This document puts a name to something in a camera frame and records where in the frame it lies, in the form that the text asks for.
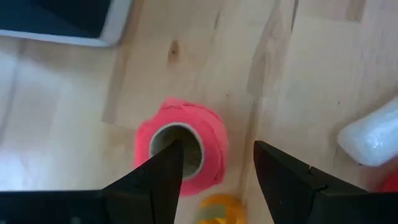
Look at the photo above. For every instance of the small white bottle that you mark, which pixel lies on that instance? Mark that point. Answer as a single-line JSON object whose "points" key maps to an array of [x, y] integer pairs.
{"points": [[373, 140]]}

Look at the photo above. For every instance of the red object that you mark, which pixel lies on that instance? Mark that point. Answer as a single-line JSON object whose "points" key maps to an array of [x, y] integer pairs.
{"points": [[390, 185]]}

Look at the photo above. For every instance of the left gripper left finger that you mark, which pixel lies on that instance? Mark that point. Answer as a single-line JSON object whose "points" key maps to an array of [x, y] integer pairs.
{"points": [[161, 180]]}

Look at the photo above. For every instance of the pink cohesive bandage roll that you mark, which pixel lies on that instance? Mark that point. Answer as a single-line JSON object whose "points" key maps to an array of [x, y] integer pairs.
{"points": [[211, 133]]}

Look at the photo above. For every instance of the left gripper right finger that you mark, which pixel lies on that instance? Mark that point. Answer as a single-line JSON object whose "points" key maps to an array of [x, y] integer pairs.
{"points": [[280, 180]]}

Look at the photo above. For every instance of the navy white striped fabric basket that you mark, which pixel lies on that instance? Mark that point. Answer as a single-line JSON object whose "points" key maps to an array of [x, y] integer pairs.
{"points": [[62, 18]]}

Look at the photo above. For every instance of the orange pill bottle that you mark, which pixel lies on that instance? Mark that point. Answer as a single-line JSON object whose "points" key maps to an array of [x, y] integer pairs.
{"points": [[220, 210]]}

